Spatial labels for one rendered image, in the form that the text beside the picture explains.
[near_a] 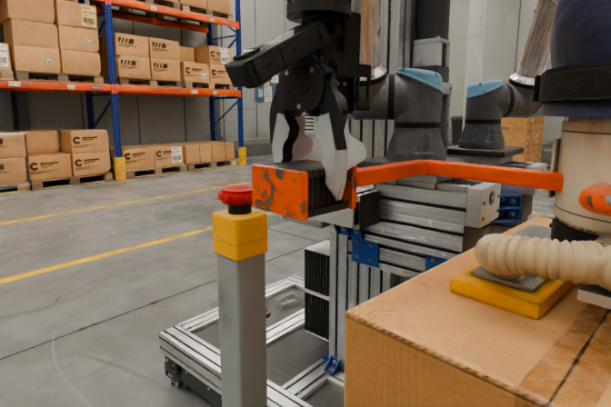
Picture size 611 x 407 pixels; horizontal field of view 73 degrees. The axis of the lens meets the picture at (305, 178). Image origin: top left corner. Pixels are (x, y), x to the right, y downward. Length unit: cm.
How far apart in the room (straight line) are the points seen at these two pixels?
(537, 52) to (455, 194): 69
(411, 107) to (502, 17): 1036
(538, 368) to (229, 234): 44
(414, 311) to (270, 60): 30
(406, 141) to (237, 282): 57
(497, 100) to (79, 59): 680
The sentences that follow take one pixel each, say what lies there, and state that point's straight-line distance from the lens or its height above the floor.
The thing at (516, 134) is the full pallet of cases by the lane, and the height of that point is 76.
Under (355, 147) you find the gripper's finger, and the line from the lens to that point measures 46.
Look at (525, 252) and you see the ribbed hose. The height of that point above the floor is 103.
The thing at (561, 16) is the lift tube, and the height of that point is 127.
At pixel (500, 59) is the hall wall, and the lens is 1124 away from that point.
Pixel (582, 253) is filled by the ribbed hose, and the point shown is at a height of 104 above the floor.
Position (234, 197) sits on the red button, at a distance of 66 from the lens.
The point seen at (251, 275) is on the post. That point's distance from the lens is 70.
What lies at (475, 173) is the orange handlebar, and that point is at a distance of 62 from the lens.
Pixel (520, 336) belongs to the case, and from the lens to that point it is 48.
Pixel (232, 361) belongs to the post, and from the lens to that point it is 77.
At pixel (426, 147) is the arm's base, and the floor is 108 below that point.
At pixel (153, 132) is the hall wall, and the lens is 957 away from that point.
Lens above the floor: 116
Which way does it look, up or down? 9 degrees down
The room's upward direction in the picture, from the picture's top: straight up
